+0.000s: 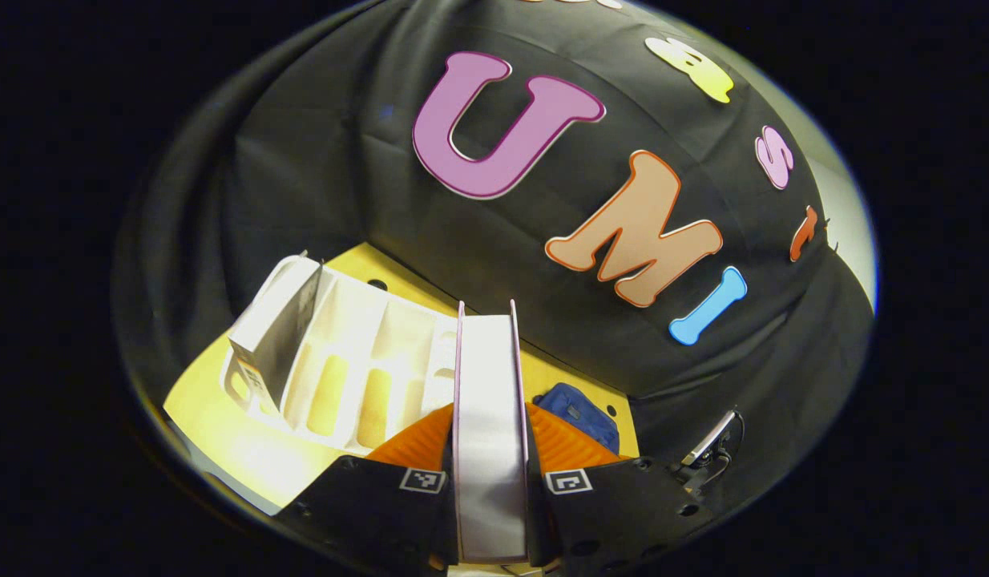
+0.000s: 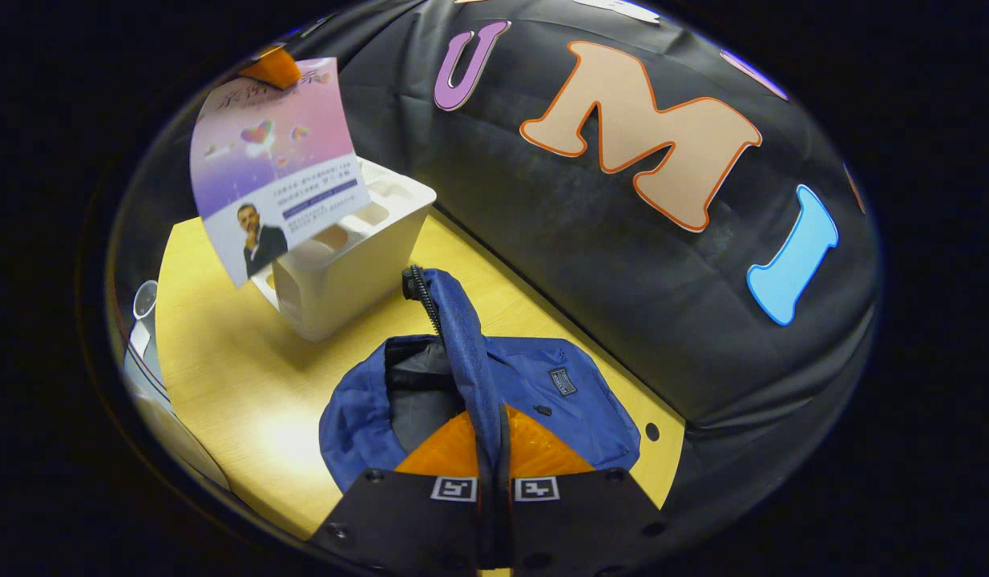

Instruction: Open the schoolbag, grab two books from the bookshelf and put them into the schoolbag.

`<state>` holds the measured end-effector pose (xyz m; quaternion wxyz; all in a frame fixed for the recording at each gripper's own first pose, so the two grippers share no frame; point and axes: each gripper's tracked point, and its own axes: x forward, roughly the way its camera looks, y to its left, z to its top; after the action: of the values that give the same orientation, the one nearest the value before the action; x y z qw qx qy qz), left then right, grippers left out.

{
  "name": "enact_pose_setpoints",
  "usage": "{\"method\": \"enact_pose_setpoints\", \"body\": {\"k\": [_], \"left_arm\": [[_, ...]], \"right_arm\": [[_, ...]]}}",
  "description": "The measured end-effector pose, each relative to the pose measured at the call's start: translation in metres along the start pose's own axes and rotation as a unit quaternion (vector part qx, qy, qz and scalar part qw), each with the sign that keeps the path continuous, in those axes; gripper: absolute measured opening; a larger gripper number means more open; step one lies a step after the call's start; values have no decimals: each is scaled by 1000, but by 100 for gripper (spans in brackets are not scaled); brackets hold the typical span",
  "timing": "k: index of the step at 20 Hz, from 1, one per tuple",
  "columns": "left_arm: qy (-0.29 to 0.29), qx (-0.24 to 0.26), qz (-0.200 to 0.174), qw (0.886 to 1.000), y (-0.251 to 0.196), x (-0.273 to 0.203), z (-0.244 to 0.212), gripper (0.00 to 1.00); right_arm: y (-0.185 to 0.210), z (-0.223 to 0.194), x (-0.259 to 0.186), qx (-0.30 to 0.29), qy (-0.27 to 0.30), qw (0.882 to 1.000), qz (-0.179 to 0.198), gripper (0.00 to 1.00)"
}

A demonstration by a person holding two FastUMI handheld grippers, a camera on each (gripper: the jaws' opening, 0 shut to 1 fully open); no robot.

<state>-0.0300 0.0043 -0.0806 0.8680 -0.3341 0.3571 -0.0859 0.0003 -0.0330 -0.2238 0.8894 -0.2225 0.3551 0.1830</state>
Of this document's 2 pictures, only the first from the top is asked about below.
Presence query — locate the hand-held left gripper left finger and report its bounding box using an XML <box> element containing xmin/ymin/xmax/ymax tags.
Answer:
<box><xmin>272</xmin><ymin>403</ymin><xmax>461</xmax><ymax>575</ymax></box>

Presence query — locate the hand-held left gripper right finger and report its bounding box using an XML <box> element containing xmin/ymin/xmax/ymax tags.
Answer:
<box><xmin>525</xmin><ymin>401</ymin><xmax>712</xmax><ymax>574</ymax></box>

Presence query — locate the blue schoolbag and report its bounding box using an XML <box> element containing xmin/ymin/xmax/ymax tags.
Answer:
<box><xmin>533</xmin><ymin>382</ymin><xmax>621</xmax><ymax>455</ymax></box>

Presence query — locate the pink cover book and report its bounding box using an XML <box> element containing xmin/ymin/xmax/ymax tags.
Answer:
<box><xmin>452</xmin><ymin>299</ymin><xmax>532</xmax><ymax>563</ymax></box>

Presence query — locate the white plastic bookshelf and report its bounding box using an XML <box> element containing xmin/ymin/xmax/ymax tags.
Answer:
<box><xmin>220</xmin><ymin>255</ymin><xmax>463</xmax><ymax>456</ymax></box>

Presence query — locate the black backdrop cloth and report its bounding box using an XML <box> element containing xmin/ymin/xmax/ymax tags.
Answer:
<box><xmin>114</xmin><ymin>0</ymin><xmax>876</xmax><ymax>514</ymax></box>

